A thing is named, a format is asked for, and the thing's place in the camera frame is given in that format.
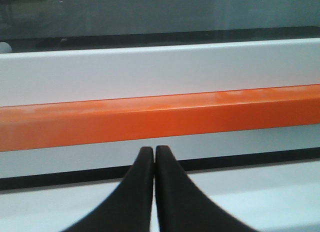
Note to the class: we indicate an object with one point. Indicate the white fume hood sash frame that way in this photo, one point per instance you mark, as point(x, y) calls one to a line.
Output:
point(94, 74)

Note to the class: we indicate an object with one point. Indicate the grey pipe in hood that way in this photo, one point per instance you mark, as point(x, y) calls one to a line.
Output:
point(5, 48)

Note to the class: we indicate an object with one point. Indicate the orange sash handle bar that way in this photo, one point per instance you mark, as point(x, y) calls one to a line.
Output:
point(40, 126)

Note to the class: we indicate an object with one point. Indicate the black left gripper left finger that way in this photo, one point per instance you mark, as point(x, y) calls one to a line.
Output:
point(128, 208)

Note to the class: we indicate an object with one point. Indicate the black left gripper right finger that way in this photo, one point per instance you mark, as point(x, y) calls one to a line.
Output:
point(182, 206)

